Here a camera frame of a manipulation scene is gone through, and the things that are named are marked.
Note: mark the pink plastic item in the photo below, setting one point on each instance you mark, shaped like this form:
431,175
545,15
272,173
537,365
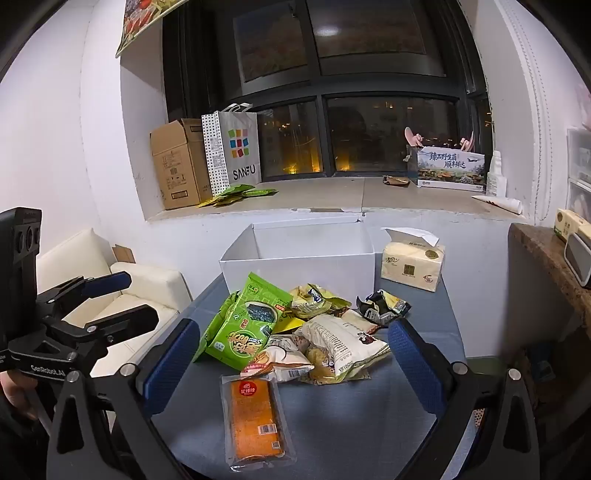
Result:
412,136
468,142

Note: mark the pale yellow tissue box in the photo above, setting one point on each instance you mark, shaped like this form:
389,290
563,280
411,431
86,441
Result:
568,224

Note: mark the yellow green snack packet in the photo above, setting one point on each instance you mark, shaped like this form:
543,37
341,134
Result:
318,300

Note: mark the yellow tissue pack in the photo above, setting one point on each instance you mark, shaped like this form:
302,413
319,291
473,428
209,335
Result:
411,267

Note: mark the brown stone counter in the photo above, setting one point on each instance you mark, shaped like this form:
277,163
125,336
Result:
540,254

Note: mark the white rounded device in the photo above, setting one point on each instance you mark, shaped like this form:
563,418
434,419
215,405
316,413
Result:
579,258

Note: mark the green seaweed snack packet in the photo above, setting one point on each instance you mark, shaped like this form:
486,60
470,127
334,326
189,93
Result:
240,323

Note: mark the black yellow snack packet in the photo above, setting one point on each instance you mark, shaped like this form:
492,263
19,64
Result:
383,307

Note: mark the small cardboard flap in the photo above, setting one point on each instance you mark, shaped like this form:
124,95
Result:
122,254

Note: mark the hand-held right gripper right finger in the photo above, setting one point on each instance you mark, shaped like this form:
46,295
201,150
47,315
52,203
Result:
415,369

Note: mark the white tube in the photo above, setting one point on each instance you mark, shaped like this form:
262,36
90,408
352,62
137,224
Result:
498,203

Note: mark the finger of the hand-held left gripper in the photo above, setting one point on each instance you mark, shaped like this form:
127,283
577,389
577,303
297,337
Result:
134,318
108,281

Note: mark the clear plastic drawer unit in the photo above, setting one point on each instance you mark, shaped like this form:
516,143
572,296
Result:
579,170

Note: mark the brown cardboard box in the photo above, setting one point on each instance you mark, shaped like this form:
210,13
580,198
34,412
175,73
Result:
178,166

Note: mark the white plastic bottle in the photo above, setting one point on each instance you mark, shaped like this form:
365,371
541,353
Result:
497,177

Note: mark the orange cake packet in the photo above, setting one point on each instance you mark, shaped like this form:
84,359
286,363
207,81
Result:
256,420

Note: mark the white sofa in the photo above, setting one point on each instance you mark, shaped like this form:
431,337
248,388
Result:
143,286

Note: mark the dark framed window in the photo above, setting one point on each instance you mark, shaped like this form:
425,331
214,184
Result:
360,83

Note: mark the white net-pattern snack bag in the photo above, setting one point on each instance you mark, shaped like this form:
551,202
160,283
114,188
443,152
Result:
341,341

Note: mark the printed mushroom gift box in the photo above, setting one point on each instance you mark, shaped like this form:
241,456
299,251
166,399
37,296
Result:
450,168

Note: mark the wall poster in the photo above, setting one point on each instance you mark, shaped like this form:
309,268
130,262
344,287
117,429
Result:
143,21

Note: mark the person's left hand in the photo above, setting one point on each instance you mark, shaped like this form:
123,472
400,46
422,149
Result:
18,392

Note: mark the white dotted shopping bag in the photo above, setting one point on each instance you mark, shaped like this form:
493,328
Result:
235,152

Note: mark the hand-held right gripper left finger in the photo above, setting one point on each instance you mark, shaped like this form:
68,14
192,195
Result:
171,364

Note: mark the beige potato chips packet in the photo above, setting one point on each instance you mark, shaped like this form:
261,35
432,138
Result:
318,367

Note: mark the white cardboard box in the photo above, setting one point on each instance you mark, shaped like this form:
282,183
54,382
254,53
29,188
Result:
295,272

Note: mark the blue grey tablecloth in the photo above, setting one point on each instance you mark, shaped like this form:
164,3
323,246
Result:
346,429

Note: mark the pile of green yellow sachets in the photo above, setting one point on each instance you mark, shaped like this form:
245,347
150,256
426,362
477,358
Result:
238,191

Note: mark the white coconut snack packet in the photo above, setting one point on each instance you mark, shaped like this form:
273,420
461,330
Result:
281,355

